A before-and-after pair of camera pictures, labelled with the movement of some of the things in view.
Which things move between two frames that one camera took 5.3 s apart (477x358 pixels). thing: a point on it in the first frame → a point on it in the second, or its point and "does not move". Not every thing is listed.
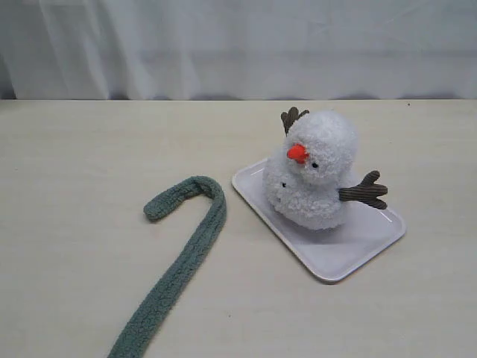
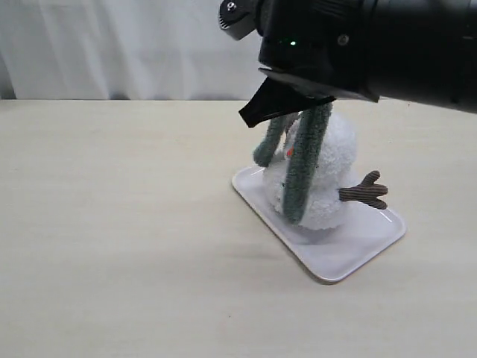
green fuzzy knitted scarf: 131,341 → 309,126
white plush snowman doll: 308,181 does not move
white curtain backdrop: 241,48 does not move
